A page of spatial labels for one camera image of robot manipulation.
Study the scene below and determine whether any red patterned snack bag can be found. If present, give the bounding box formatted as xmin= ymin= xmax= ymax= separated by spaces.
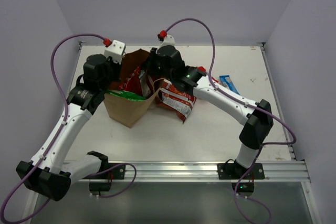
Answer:
xmin=118 ymin=80 xmax=133 ymax=92

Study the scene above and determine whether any red fruit gummies bag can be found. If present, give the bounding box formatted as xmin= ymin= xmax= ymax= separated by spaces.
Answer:
xmin=196 ymin=66 xmax=219 ymax=83

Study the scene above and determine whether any aluminium front rail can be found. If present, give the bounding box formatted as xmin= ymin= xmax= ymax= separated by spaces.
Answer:
xmin=61 ymin=160 xmax=310 ymax=184

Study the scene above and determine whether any green snack bag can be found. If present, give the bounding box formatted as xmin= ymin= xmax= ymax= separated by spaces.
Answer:
xmin=105 ymin=90 xmax=146 ymax=101

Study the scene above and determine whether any blue snack bar wrapper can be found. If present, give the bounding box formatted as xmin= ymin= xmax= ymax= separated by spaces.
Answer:
xmin=219 ymin=75 xmax=239 ymax=95

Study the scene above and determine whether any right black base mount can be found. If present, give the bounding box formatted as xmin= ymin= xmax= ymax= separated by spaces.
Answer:
xmin=217 ymin=159 xmax=266 ymax=197

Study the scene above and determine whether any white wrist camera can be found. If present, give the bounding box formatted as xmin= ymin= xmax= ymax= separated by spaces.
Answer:
xmin=157 ymin=30 xmax=175 ymax=49
xmin=103 ymin=38 xmax=126 ymax=64

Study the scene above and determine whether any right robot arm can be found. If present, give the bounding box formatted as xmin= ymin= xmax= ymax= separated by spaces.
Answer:
xmin=144 ymin=45 xmax=274 ymax=178

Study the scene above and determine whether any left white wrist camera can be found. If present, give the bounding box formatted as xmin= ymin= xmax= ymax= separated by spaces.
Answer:
xmin=103 ymin=38 xmax=126 ymax=64

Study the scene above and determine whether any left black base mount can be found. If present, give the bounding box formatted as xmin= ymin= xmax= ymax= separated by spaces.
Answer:
xmin=76 ymin=162 xmax=126 ymax=199

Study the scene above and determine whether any brown paper bag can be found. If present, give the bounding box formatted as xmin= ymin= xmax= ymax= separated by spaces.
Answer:
xmin=104 ymin=49 xmax=163 ymax=128

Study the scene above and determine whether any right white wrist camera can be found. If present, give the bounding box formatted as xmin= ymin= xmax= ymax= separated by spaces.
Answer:
xmin=157 ymin=30 xmax=175 ymax=49

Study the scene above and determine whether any red Doritos chip bag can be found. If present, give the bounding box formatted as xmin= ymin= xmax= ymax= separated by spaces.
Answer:
xmin=155 ymin=79 xmax=197 ymax=123

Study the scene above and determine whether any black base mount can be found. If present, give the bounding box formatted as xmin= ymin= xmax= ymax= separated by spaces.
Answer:
xmin=76 ymin=162 xmax=126 ymax=199
xmin=217 ymin=159 xmax=266 ymax=197

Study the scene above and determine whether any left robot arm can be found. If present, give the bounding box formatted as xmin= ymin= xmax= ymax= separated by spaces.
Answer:
xmin=16 ymin=54 xmax=122 ymax=201

